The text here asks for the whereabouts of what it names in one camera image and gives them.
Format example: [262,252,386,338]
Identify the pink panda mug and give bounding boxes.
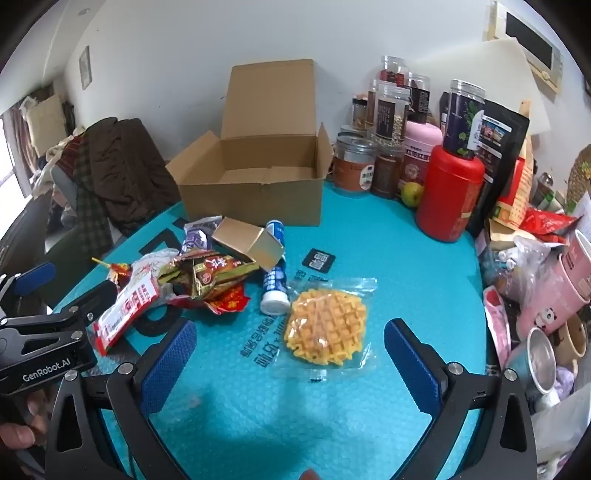
[515,277,583,342]

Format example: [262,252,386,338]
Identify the clear plastic bag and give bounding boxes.
[485,235,561,301]

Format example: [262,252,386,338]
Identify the red gold snack packet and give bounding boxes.
[171,284,251,315]

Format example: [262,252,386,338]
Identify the cardboard sheet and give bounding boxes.
[25,95,68,155]

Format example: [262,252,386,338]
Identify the red white snack packet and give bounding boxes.
[92,270,160,356]

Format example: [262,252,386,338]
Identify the beige mug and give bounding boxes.
[554,314,589,370]

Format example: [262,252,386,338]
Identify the dark brown jar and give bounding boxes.
[372,144,406,200]

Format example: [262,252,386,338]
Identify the green apple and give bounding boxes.
[400,182,424,208]

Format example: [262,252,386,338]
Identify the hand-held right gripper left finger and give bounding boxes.
[45,318,198,480]

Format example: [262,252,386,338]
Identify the blue tablet tube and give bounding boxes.
[260,220,293,316]

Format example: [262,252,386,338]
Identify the red plastic bag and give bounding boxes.
[522,208,578,245]

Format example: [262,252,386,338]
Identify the pink canister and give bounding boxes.
[401,121,444,195]

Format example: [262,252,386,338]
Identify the pink flat packet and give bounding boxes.
[482,286,512,365]

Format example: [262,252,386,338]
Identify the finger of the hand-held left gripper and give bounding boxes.
[0,279,120,330]
[0,262,57,319]

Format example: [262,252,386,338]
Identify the clear jar black label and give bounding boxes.
[406,72,431,124]

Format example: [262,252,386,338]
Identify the small gold carton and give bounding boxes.
[211,217,286,273]

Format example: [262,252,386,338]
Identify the white patterned snack packet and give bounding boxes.
[131,249,181,282]

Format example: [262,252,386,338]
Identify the woven basket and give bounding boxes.
[567,144,591,204]

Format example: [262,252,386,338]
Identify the wall picture frame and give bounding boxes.
[78,45,92,90]

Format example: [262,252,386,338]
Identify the brown jacket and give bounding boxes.
[85,117,183,236]

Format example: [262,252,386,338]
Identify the plaid cloth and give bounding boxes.
[60,134,116,259]

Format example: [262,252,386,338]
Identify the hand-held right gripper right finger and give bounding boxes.
[384,318,539,480]

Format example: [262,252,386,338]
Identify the black stand-up pouch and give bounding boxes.
[466,98,531,238]

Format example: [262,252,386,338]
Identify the wide jar orange label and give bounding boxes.
[332,133,380,197]

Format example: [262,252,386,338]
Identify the red canister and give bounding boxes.
[416,144,486,243]

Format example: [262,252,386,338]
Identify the metal cup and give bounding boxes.
[505,327,561,400]

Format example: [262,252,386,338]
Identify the purple silver snack packet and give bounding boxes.
[181,215,225,254]

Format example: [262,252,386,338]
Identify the person's left hand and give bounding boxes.
[0,390,54,450]

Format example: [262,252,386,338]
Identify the cardboard box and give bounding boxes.
[165,58,334,228]

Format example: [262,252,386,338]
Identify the clear jar red contents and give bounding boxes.
[379,55,408,86]

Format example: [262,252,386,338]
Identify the waffle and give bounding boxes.
[272,277,379,384]

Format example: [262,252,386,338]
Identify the tall clear grain jar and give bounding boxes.
[373,83,411,145]

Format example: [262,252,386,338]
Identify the teal bubble mat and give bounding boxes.
[46,178,490,480]

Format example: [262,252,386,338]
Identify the clear jar purple label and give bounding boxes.
[442,79,488,160]

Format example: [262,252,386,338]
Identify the small spice jar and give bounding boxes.
[351,96,370,131]

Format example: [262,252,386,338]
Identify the green gold peanut packet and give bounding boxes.
[157,248,257,301]

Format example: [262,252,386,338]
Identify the cream framed window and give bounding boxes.
[485,0,565,93]

